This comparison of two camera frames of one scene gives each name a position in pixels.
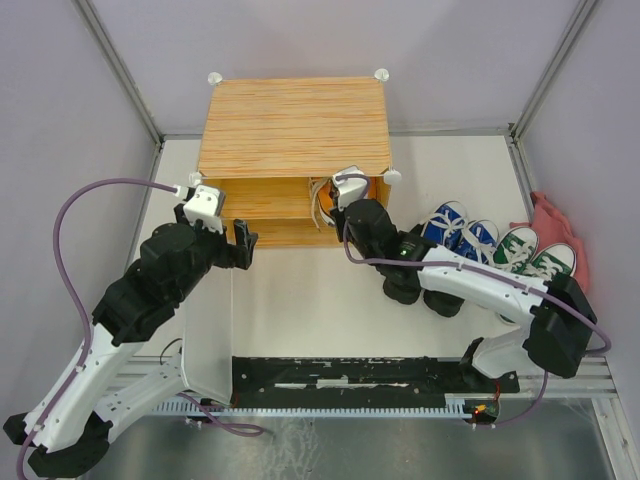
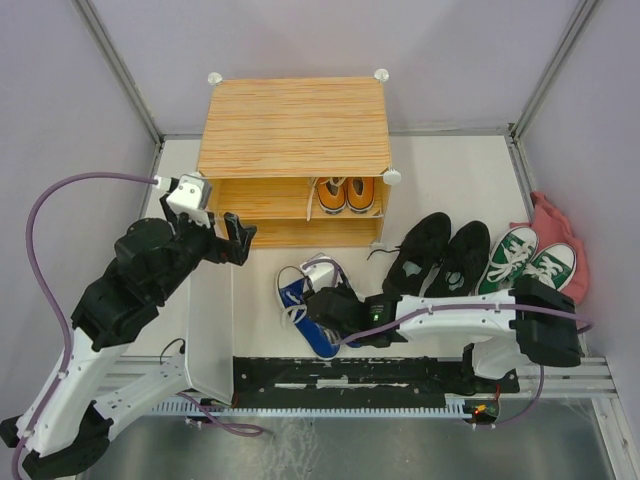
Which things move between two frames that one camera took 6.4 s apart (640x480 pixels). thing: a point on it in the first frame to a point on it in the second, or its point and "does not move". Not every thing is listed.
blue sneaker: [444, 226] to [292, 290]
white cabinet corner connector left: [214, 77] does not move
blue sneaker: [478, 241] to [330, 342]
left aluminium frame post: [123, 69] does not move
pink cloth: [552, 228] does not move
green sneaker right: [550, 260] does not move
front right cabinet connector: [392, 177] does not move
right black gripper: [339, 217] to [331, 289]
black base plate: [274, 382] does not move
